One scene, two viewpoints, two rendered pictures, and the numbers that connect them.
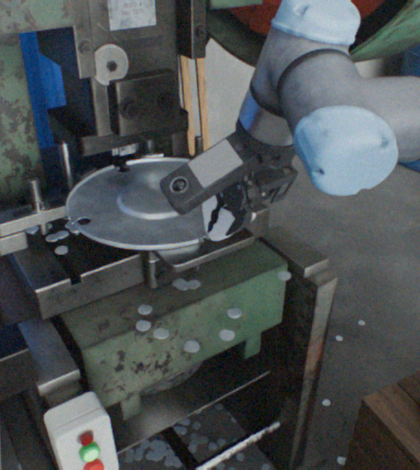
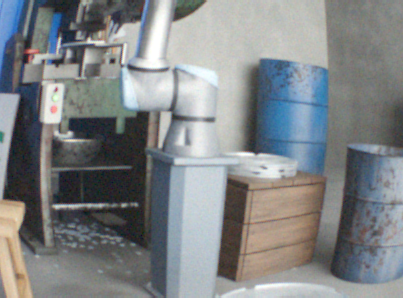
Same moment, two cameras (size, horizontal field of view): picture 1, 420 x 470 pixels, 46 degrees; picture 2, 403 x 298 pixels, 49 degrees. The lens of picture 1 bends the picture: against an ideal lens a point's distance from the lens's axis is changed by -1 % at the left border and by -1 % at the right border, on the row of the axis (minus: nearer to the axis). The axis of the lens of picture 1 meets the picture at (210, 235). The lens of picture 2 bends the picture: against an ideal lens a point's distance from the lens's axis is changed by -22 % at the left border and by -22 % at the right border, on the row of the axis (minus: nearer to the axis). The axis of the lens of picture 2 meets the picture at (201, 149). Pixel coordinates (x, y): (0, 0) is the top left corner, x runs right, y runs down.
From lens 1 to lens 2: 142 cm
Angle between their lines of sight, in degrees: 28
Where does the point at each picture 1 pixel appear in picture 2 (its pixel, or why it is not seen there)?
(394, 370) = not seen: hidden behind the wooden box
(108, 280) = (66, 71)
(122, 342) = (68, 84)
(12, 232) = (37, 59)
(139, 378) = (70, 109)
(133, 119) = (89, 16)
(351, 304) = not seen: hidden behind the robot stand
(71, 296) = (54, 72)
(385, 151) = not seen: outside the picture
